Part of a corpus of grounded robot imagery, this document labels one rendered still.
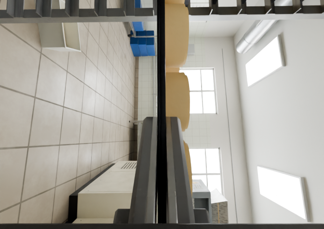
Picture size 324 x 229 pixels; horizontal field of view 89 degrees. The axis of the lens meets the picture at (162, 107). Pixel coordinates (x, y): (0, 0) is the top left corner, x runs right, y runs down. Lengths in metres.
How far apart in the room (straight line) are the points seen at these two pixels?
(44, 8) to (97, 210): 1.43
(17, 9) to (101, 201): 1.36
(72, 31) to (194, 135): 3.87
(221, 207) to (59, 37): 1.77
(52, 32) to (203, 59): 4.44
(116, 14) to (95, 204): 1.42
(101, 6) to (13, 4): 0.28
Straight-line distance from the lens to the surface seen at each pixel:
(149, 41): 4.46
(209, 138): 4.77
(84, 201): 1.68
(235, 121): 5.04
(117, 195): 1.58
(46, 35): 1.39
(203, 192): 1.56
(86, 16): 0.66
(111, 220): 1.62
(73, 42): 1.53
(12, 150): 1.19
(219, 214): 1.72
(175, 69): 0.19
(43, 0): 0.75
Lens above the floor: 0.79
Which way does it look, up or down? level
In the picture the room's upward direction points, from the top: 89 degrees clockwise
